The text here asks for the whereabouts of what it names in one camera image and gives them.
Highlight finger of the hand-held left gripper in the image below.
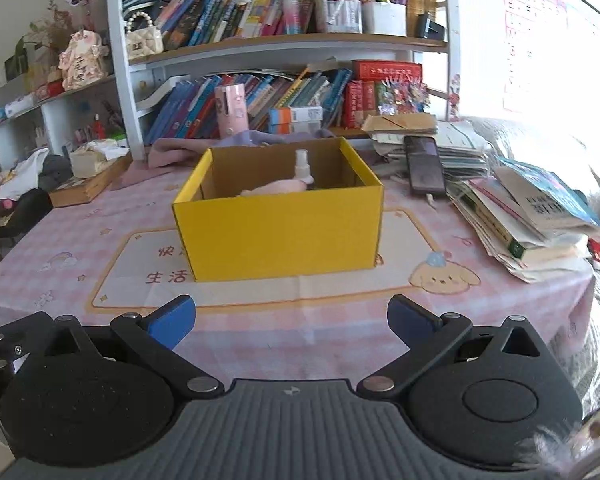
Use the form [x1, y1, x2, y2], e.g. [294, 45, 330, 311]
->
[0, 311, 56, 373]

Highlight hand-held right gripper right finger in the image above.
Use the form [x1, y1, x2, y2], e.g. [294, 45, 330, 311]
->
[356, 295, 551, 401]

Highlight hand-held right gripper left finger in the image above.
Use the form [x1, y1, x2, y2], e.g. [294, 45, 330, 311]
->
[35, 295, 225, 401]

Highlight yellow cardboard box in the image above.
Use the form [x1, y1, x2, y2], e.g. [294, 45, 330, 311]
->
[172, 136, 385, 283]

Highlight pink plush toy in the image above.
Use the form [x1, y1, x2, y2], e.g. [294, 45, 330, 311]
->
[239, 176, 315, 197]

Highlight small white spray bottle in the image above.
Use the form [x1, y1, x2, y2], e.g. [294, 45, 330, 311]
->
[294, 149, 315, 186]

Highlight white storage container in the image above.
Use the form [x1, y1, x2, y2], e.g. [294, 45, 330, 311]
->
[362, 0, 407, 37]

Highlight pink checked tablecloth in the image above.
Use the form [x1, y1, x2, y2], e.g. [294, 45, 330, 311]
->
[0, 160, 596, 356]

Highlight dark clothes pile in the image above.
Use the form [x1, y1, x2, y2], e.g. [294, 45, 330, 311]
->
[0, 155, 73, 241]

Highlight stack of textbooks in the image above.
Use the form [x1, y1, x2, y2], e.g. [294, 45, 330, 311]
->
[447, 157, 600, 283]

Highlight black smartphone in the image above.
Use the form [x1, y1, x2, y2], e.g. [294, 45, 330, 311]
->
[404, 135, 448, 196]

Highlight wooden tissue box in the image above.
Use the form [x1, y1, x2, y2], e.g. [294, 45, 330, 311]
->
[47, 152, 133, 208]

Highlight white shirt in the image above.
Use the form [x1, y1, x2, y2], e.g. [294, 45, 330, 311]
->
[0, 147, 51, 201]

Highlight pink and purple cloth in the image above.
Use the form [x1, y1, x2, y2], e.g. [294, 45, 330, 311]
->
[147, 129, 336, 168]

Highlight stack of papers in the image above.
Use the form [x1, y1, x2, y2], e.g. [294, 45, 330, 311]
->
[367, 120, 491, 181]

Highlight white tissue pack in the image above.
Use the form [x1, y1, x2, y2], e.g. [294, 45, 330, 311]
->
[69, 139, 131, 178]

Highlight row of blue children's books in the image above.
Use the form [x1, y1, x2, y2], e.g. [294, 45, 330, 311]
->
[147, 67, 353, 141]

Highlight pink cartoon canister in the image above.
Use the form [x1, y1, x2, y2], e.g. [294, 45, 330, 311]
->
[215, 85, 248, 138]

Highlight thick red book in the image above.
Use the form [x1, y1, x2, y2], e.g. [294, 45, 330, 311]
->
[344, 81, 363, 128]
[360, 81, 378, 127]

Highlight orange and white carton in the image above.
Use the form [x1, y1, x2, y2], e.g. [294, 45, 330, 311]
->
[269, 106, 324, 123]
[270, 121, 323, 134]

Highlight red book box set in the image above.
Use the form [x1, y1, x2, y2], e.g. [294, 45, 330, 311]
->
[378, 75, 431, 117]

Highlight white tissue box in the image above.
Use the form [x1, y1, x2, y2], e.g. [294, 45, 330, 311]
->
[5, 95, 36, 117]

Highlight white shelving unit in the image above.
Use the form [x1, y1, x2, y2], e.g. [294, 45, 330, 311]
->
[0, 0, 461, 161]

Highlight pink dressed doll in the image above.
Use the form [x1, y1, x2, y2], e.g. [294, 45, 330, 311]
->
[60, 30, 112, 92]

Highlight white quilted handbag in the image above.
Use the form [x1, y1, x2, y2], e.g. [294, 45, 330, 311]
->
[125, 12, 164, 56]

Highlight small black box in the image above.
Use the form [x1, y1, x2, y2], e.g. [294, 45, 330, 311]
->
[416, 12, 447, 41]

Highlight clear pen cup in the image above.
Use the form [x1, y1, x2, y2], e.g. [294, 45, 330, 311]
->
[324, 0, 363, 35]

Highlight row of assorted books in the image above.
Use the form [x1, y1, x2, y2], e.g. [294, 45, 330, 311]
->
[155, 0, 331, 48]

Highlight pastel gradient bottle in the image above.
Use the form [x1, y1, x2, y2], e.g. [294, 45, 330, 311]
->
[281, 0, 302, 36]

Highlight wall poster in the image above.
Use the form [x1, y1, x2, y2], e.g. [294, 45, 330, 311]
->
[500, 0, 571, 111]

